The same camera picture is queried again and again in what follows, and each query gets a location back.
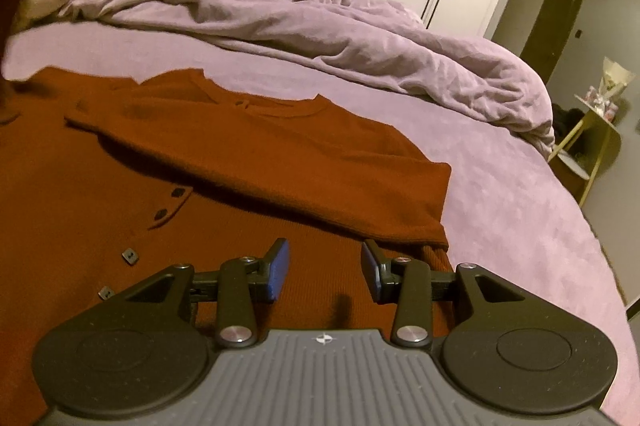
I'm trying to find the rust brown knit cardigan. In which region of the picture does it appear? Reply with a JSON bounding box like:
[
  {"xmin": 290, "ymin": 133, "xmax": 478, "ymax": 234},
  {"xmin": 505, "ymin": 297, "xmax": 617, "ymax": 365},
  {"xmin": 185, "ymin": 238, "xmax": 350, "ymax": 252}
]
[{"xmin": 0, "ymin": 68, "xmax": 454, "ymax": 413}]

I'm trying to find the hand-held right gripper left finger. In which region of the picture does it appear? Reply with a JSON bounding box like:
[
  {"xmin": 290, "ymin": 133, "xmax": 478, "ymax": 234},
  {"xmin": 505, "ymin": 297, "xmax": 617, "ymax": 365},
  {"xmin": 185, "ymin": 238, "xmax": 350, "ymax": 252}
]
[{"xmin": 117, "ymin": 238, "xmax": 292, "ymax": 350}]

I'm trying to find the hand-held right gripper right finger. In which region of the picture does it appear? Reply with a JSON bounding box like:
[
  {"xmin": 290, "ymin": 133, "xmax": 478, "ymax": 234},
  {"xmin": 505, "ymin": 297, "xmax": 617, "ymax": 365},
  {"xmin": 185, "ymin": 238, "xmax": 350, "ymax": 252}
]
[{"xmin": 360, "ymin": 239, "xmax": 532, "ymax": 350}]

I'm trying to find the dark cloth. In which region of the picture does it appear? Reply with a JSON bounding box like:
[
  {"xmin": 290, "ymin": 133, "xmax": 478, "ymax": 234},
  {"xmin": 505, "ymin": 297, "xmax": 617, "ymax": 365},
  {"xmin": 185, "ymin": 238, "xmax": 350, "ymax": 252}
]
[{"xmin": 552, "ymin": 104, "xmax": 585, "ymax": 153}]

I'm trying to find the gold side table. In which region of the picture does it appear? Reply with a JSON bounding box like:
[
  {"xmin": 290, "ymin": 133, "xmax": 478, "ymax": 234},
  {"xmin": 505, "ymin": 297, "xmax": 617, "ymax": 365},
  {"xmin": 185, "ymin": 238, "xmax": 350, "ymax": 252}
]
[{"xmin": 547, "ymin": 94, "xmax": 624, "ymax": 207}]

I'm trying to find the crumpled lilac duvet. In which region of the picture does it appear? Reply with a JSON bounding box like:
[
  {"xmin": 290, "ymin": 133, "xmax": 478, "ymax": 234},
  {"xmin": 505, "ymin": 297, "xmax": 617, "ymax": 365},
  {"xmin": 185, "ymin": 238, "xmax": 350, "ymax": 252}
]
[{"xmin": 56, "ymin": 0, "xmax": 557, "ymax": 159}]

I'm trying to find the lilac bed sheet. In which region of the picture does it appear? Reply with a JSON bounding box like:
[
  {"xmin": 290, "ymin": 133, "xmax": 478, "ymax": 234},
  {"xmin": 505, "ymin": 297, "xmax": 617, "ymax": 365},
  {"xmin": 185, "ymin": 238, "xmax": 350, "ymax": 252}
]
[{"xmin": 0, "ymin": 18, "xmax": 635, "ymax": 426}]

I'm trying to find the dark doorway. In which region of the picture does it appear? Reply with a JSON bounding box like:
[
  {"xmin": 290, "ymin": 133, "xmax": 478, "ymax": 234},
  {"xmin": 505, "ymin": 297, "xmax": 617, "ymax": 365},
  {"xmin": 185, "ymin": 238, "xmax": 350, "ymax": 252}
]
[{"xmin": 520, "ymin": 0, "xmax": 592, "ymax": 82}]

